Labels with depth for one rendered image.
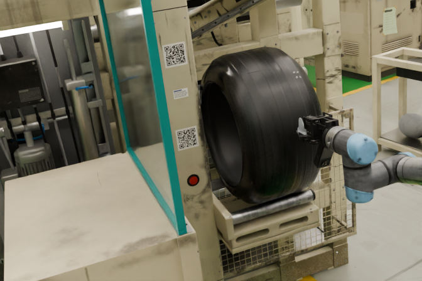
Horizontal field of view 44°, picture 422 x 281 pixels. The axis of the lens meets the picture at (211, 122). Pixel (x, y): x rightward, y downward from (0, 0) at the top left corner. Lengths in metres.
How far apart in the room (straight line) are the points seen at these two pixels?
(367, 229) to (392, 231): 0.15
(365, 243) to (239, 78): 1.87
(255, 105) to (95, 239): 0.73
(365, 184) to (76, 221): 0.75
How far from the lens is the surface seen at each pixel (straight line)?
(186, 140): 1.79
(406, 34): 6.62
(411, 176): 1.47
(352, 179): 1.47
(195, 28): 2.13
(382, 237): 3.43
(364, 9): 6.14
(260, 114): 1.69
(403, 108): 4.62
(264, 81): 1.74
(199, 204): 1.90
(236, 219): 1.89
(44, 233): 1.30
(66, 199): 1.42
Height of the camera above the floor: 1.88
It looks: 20 degrees down
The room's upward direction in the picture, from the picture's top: 7 degrees counter-clockwise
